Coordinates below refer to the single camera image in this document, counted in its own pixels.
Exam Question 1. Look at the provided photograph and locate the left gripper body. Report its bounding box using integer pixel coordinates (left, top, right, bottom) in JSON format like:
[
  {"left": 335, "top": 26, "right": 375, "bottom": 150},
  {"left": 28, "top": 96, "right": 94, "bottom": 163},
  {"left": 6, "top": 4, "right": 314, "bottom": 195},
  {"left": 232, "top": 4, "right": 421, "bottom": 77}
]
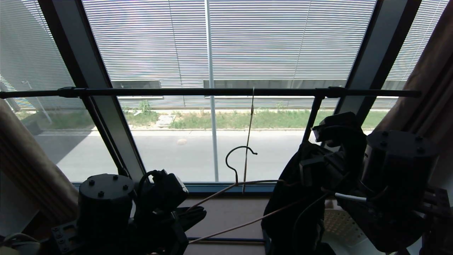
[{"left": 133, "top": 210, "right": 190, "bottom": 255}]

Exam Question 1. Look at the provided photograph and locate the white laundry basket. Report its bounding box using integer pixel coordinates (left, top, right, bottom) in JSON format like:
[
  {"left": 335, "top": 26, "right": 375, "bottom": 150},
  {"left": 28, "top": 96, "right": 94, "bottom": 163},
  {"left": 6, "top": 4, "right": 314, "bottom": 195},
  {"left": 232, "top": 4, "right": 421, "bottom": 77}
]
[{"left": 320, "top": 208, "right": 386, "bottom": 255}]

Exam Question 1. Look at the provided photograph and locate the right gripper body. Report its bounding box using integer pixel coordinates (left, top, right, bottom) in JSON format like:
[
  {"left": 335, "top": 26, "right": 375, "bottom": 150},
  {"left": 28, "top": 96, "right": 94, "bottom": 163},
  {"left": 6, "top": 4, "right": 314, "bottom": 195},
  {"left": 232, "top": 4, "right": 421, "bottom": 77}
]
[{"left": 299, "top": 147, "right": 354, "bottom": 193}]

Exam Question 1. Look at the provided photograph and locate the window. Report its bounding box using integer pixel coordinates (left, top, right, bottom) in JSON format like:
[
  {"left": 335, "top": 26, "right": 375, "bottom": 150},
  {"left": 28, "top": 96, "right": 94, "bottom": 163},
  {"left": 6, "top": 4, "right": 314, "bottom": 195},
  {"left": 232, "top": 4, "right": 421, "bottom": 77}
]
[{"left": 0, "top": 0, "right": 453, "bottom": 194}]

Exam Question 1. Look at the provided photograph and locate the black clothes rack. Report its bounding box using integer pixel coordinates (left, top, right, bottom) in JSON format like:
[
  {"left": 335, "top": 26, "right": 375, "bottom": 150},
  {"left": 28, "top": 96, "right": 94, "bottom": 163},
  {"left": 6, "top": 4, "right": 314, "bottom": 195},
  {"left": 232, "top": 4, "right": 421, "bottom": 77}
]
[{"left": 0, "top": 86, "right": 422, "bottom": 255}]

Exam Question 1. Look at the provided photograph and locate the brown curtain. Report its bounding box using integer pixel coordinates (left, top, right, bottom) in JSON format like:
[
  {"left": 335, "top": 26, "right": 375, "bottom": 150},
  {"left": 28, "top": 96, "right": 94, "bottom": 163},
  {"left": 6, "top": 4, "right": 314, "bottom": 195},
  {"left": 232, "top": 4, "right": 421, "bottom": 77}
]
[
  {"left": 372, "top": 0, "right": 453, "bottom": 149},
  {"left": 0, "top": 99, "right": 79, "bottom": 227}
]

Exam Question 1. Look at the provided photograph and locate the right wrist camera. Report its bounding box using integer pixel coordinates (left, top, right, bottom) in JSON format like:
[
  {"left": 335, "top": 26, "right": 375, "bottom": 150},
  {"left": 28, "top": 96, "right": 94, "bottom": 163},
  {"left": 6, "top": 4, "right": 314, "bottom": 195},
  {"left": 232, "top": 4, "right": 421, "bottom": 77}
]
[{"left": 311, "top": 113, "right": 360, "bottom": 147}]

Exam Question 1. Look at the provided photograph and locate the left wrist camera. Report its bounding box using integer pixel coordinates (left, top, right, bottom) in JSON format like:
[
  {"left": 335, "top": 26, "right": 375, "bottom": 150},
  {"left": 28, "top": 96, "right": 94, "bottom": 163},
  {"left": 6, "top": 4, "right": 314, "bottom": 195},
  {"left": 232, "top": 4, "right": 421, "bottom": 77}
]
[{"left": 136, "top": 169, "right": 189, "bottom": 215}]

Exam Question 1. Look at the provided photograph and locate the pink clothes hanger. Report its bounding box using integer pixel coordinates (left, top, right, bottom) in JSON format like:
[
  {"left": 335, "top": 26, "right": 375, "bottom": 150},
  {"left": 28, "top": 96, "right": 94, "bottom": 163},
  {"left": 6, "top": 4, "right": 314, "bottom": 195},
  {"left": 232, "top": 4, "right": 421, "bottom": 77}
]
[
  {"left": 242, "top": 88, "right": 255, "bottom": 194},
  {"left": 187, "top": 146, "right": 308, "bottom": 245}
]

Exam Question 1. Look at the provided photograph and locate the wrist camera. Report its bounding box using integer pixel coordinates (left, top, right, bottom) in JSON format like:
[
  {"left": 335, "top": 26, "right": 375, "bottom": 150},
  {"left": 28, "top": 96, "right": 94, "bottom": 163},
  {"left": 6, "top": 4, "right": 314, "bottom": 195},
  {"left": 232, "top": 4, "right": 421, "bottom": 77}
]
[
  {"left": 311, "top": 113, "right": 360, "bottom": 147},
  {"left": 136, "top": 169, "right": 189, "bottom": 215}
]

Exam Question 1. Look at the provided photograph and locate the black garment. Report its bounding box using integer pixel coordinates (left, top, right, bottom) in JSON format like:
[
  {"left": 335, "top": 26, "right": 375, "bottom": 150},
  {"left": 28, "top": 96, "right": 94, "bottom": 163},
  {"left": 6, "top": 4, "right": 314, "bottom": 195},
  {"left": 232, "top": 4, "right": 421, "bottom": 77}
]
[{"left": 261, "top": 142, "right": 337, "bottom": 255}]

